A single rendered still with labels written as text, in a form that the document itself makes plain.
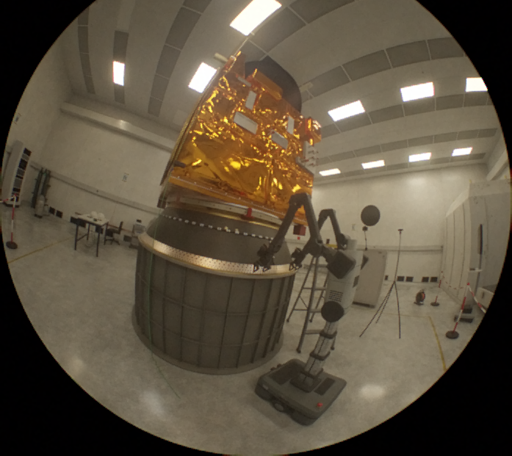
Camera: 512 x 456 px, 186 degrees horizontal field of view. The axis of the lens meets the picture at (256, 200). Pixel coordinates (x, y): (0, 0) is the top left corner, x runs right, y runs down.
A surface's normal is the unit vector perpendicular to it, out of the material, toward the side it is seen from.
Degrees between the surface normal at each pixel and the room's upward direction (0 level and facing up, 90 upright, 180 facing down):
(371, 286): 90
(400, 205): 90
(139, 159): 90
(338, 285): 90
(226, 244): 62
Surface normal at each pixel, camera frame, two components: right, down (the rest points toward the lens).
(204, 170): 0.58, -0.04
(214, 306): 0.23, -0.18
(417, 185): -0.76, -0.28
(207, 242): 0.18, -0.64
